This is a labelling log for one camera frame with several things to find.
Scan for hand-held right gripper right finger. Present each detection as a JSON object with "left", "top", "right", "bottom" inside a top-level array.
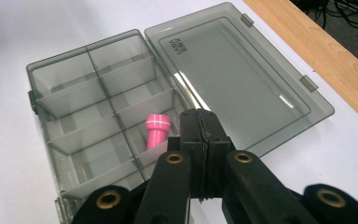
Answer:
[{"left": 197, "top": 108, "right": 236, "bottom": 200}]

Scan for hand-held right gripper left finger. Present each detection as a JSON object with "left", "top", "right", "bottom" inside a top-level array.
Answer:
[{"left": 167, "top": 108, "right": 206, "bottom": 199}]

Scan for pink plastic cylinder part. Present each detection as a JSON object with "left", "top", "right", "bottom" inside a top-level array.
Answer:
[{"left": 145, "top": 113, "right": 172, "bottom": 150}]

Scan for grey transparent compartment box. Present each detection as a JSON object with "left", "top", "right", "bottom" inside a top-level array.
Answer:
[{"left": 26, "top": 1, "right": 336, "bottom": 224}]

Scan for wooden table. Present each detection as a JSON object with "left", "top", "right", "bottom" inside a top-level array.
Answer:
[{"left": 242, "top": 0, "right": 358, "bottom": 132}]

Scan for black floor cables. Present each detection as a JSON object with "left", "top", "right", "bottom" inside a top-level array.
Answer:
[{"left": 292, "top": 0, "right": 358, "bottom": 31}]

